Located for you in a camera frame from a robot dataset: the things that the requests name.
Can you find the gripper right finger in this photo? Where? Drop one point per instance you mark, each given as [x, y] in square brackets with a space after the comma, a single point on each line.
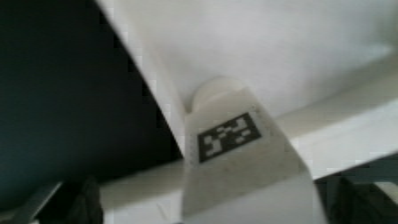
[360, 199]

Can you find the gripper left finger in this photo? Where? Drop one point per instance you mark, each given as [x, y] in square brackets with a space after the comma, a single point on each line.
[65, 203]

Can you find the white table leg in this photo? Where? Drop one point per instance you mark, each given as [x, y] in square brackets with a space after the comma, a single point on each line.
[248, 180]

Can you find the white square tabletop tray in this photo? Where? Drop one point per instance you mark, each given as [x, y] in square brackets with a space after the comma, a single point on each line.
[308, 48]

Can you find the white front barrier wall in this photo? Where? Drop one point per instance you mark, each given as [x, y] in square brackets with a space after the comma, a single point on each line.
[344, 135]

